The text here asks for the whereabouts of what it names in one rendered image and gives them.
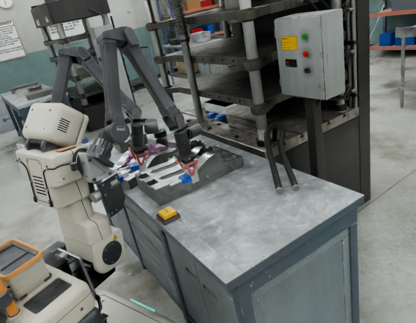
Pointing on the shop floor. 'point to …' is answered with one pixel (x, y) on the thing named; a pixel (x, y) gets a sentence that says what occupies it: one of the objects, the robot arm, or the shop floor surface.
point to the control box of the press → (311, 68)
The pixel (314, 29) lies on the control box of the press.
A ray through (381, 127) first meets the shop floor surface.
